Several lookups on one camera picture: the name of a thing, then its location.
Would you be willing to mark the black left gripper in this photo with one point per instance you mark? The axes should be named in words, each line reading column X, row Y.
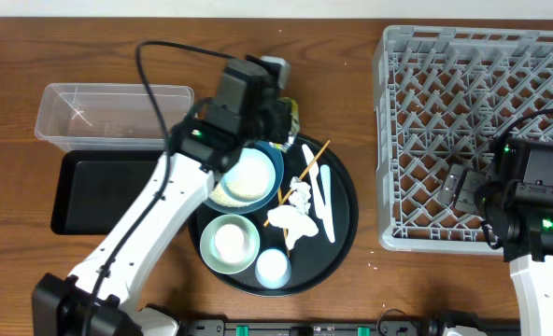
column 282, row 134

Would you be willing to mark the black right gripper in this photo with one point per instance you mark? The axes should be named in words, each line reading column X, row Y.
column 472, row 180

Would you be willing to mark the yellow foil wrapper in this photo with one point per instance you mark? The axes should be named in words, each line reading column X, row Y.
column 295, row 123

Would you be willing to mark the white plate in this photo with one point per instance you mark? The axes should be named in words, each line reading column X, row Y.
column 251, row 178

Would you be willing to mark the blue plate with rice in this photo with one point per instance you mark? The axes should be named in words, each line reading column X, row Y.
column 221, row 202

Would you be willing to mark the white napkin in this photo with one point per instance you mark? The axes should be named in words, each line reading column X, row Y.
column 294, row 216

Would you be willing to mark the white cup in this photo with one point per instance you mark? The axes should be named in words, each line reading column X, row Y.
column 231, row 243

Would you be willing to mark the light blue cup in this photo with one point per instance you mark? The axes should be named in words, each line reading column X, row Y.
column 273, row 268

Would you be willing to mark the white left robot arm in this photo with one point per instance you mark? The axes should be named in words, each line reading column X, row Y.
column 100, row 294

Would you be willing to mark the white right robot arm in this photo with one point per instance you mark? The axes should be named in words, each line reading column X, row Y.
column 515, row 204

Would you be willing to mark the grey dishwasher rack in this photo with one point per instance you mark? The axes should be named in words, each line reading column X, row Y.
column 440, row 94

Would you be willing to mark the white plastic spoon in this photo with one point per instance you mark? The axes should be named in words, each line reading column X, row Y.
column 326, row 179

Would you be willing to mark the round black tray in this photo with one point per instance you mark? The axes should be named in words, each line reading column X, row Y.
column 313, row 259

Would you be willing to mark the green bowl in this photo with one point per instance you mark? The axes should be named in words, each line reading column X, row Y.
column 208, row 250

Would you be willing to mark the black rectangular tray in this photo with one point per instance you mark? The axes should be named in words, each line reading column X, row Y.
column 96, row 187

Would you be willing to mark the clear plastic bin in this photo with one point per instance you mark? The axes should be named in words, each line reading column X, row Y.
column 98, row 116

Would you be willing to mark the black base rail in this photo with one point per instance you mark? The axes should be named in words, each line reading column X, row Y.
column 391, row 323

